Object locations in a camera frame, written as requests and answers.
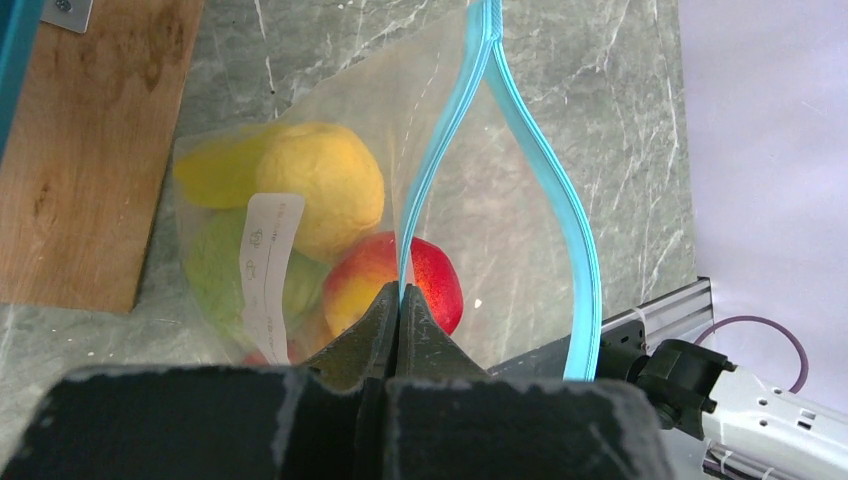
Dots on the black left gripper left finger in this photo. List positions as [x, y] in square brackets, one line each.
[217, 421]

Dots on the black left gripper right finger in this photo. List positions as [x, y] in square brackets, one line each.
[483, 428]

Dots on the red yellow toy apple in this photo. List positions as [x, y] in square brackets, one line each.
[354, 282]

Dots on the green toy cabbage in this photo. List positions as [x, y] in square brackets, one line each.
[212, 270]

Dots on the clear zip top bag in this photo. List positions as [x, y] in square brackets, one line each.
[465, 168]

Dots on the yellow-green toy starfruit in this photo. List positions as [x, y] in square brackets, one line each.
[220, 171]

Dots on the red toy strawberry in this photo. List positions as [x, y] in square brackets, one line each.
[256, 357]

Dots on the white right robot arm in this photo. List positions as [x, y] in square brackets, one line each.
[754, 429]

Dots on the wooden board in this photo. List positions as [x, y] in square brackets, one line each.
[84, 165]

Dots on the dark grey network switch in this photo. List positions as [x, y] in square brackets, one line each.
[19, 23]

